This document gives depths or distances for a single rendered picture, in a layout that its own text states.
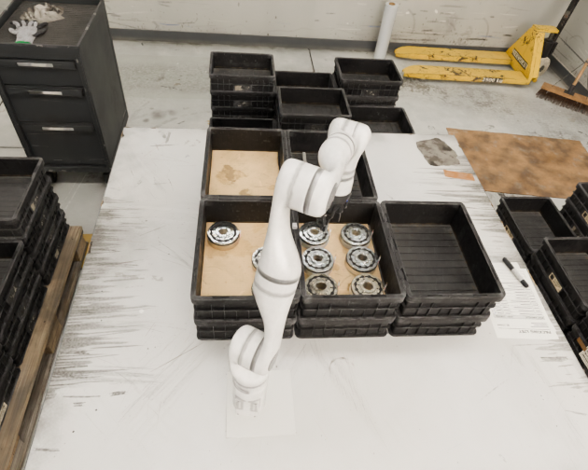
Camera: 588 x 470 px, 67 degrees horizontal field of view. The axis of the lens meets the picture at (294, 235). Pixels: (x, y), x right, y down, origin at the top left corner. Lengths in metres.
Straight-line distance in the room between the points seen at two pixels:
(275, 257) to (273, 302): 0.10
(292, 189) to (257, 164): 0.97
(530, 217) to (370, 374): 1.71
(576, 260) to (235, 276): 1.75
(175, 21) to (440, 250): 3.55
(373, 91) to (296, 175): 2.23
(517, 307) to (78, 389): 1.42
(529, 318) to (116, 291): 1.39
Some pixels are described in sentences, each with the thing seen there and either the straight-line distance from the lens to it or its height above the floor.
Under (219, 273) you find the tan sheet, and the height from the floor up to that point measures 0.83.
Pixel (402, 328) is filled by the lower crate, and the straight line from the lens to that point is 1.47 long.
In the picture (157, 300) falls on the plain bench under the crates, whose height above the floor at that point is 0.70.
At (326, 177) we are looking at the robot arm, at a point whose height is 1.42.
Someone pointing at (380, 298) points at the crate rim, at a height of 0.93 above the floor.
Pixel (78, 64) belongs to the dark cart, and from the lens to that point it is 2.55.
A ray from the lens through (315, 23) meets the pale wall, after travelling 4.59.
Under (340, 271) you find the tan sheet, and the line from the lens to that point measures 1.43.
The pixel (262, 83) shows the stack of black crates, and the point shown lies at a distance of 2.88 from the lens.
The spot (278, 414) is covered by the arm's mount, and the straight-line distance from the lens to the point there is 1.32.
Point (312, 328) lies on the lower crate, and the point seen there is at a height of 0.76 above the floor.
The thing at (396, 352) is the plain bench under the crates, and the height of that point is 0.70.
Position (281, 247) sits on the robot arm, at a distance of 0.88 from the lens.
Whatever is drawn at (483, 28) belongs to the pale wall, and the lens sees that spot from 5.10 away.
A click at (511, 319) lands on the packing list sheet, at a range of 1.71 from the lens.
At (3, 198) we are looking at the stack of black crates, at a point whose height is 0.49.
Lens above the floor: 1.94
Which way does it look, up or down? 47 degrees down
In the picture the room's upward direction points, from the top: 7 degrees clockwise
